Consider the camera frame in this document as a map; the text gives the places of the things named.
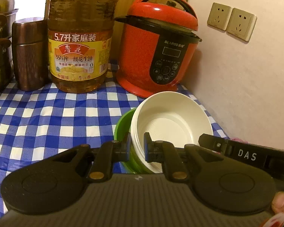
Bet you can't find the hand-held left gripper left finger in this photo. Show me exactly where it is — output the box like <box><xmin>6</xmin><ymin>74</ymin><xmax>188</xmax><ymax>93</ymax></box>
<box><xmin>68</xmin><ymin>132</ymin><xmax>132</xmax><ymax>183</ymax></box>

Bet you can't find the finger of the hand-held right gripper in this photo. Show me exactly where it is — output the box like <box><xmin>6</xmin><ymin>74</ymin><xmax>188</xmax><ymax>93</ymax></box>
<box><xmin>198</xmin><ymin>134</ymin><xmax>233</xmax><ymax>156</ymax></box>

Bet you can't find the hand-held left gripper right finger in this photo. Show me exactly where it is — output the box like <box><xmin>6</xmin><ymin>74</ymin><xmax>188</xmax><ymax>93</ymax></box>
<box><xmin>143</xmin><ymin>132</ymin><xmax>218</xmax><ymax>183</ymax></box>

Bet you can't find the green plastic bowl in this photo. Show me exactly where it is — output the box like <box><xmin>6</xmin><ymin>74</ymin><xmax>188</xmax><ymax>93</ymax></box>
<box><xmin>114</xmin><ymin>107</ymin><xmax>157</xmax><ymax>174</ymax></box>

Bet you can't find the cream plastic bowl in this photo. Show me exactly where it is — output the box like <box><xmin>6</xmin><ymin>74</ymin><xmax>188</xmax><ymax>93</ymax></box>
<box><xmin>131</xmin><ymin>91</ymin><xmax>214</xmax><ymax>171</ymax></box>

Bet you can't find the person's right hand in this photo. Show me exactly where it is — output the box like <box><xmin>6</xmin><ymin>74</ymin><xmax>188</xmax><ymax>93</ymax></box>
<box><xmin>272</xmin><ymin>191</ymin><xmax>284</xmax><ymax>215</ymax></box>

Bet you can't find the red white cloth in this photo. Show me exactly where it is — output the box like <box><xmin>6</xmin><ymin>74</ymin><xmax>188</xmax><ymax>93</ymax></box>
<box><xmin>263</xmin><ymin>211</ymin><xmax>284</xmax><ymax>227</ymax></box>

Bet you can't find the blue white checked tablecloth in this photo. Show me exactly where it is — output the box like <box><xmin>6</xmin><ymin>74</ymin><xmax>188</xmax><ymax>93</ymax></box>
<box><xmin>0</xmin><ymin>59</ymin><xmax>230</xmax><ymax>215</ymax></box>

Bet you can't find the red electric pressure cooker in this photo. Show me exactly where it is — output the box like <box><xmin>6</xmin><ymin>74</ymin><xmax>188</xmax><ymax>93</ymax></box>
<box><xmin>115</xmin><ymin>0</ymin><xmax>202</xmax><ymax>98</ymax></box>

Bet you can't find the cooking oil bottle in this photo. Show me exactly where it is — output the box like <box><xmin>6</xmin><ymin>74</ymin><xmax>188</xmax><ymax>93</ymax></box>
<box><xmin>48</xmin><ymin>0</ymin><xmax>119</xmax><ymax>94</ymax></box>

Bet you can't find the brown metal canister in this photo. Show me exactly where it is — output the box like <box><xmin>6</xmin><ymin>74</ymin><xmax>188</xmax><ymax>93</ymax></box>
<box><xmin>12</xmin><ymin>18</ymin><xmax>50</xmax><ymax>91</ymax></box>

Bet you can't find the stainless steel steamer pot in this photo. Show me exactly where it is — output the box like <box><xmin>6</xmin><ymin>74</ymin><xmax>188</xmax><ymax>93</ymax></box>
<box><xmin>0</xmin><ymin>0</ymin><xmax>19</xmax><ymax>96</ymax></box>

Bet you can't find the beige wall socket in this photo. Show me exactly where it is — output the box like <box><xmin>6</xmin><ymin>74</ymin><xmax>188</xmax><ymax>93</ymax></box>
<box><xmin>207</xmin><ymin>2</ymin><xmax>233</xmax><ymax>31</ymax></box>
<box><xmin>227</xmin><ymin>8</ymin><xmax>257</xmax><ymax>43</ymax></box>

